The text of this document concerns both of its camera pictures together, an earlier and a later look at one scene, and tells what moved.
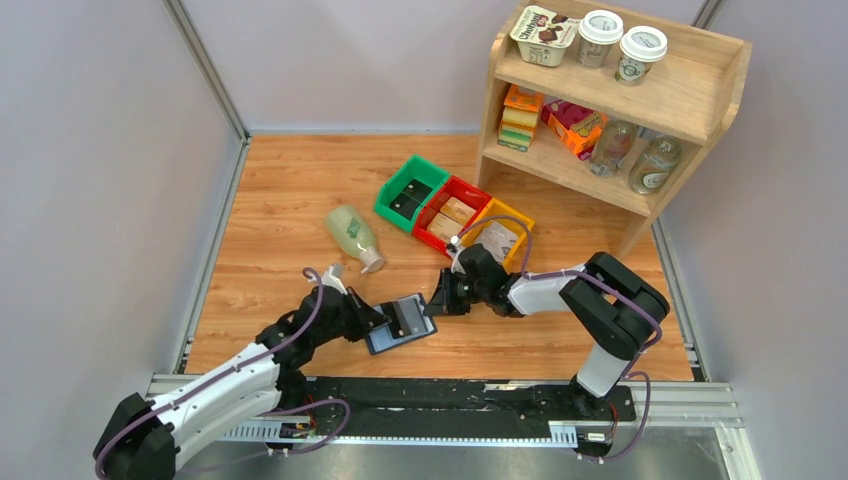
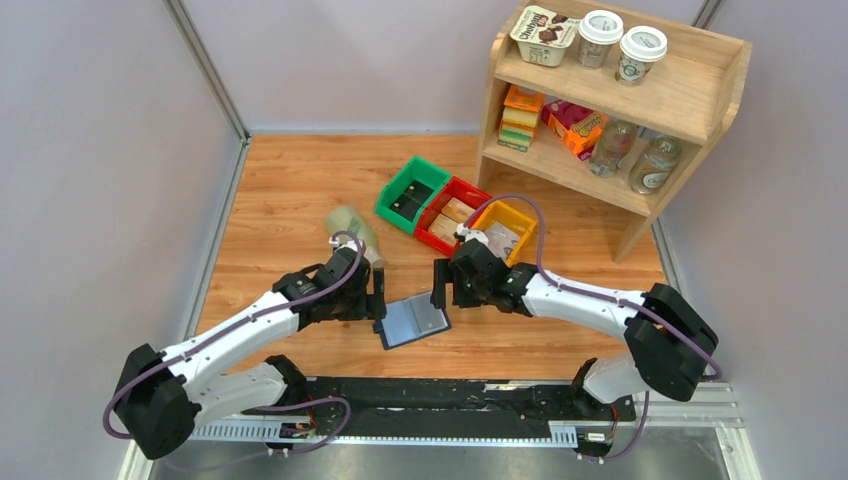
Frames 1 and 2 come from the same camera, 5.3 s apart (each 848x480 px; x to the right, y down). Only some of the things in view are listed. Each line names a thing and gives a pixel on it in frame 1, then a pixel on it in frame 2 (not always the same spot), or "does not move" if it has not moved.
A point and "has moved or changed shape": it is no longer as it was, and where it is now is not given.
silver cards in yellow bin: x=497 y=239 does not move
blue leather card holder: x=407 y=322 has moved or changed shape
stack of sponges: x=521 y=110 does not move
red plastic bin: x=447 y=212 does not move
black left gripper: x=365 y=316 to x=371 y=306
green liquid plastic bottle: x=354 y=235 does not move
